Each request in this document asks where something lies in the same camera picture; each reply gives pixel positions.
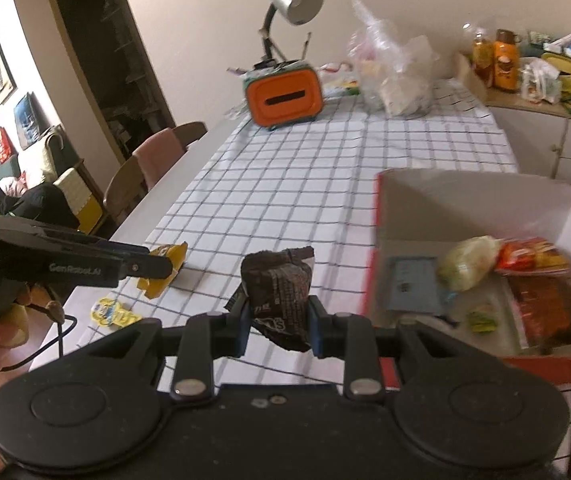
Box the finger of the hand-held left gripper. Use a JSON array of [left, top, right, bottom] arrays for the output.
[[0, 219, 152, 258], [116, 252, 174, 282]]

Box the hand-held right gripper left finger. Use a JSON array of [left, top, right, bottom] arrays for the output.
[[88, 296, 252, 401]]

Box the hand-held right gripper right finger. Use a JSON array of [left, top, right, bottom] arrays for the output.
[[308, 296, 466, 402]]

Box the yellow snack packet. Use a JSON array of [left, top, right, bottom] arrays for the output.
[[137, 241, 189, 299]]

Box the black snack packet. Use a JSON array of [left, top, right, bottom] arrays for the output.
[[224, 245, 316, 354]]

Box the red cardboard box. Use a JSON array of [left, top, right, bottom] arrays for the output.
[[362, 167, 571, 392]]

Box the orange-brown snack packet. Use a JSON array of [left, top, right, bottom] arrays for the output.
[[507, 274, 571, 357]]

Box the black clothing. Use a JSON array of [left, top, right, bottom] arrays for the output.
[[0, 181, 82, 234]]

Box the cream armchair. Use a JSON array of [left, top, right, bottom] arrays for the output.
[[40, 124, 105, 234]]

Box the small yellow jelly cup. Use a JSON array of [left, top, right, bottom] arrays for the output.
[[89, 296, 142, 329]]

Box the wooden chair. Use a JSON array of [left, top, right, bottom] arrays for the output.
[[172, 120, 209, 152], [102, 154, 147, 227]]

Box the grey-blue card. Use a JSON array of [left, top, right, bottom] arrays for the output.
[[384, 255, 447, 314]]

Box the pink cloth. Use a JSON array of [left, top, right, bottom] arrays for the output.
[[132, 127, 187, 192]]

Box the blue cushion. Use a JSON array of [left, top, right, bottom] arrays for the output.
[[13, 91, 45, 151]]

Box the checked white tablecloth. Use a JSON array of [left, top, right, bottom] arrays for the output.
[[86, 77, 571, 461]]

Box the small green candy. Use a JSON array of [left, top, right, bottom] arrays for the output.
[[467, 304, 497, 334]]

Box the green and white snack packet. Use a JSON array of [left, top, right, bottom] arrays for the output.
[[437, 235, 502, 293]]

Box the orange tissue box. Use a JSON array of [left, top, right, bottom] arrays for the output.
[[244, 59, 326, 131]]

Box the red and orange snack packet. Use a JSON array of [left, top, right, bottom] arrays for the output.
[[494, 236, 571, 279]]

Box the green and yellow packet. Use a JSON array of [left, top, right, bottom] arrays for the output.
[[322, 61, 362, 99]]

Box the clear plastic bag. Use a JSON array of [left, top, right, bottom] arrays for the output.
[[348, 0, 442, 118]]

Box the cream sideboard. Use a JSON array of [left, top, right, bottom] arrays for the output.
[[484, 99, 571, 197]]

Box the silver desk lamp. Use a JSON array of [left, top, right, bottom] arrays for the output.
[[260, 0, 325, 64]]

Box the amber jar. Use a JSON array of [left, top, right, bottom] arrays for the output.
[[470, 29, 495, 87]]

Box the orange bottle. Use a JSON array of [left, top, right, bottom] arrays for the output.
[[492, 29, 522, 93]]

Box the yellow container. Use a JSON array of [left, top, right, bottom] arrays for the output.
[[539, 51, 571, 94]]

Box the black cable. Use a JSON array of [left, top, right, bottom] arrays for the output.
[[0, 300, 78, 374]]

